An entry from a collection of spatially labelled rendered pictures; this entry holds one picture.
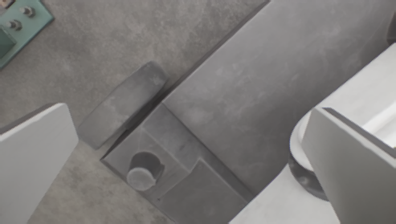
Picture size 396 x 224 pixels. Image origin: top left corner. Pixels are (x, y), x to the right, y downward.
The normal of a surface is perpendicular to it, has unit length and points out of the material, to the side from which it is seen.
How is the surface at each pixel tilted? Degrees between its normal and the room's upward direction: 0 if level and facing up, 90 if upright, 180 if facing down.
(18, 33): 0
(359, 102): 90
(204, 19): 0
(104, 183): 0
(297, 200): 90
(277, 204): 90
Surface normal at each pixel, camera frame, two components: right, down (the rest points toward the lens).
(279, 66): 0.01, 0.30
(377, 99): -0.67, -0.70
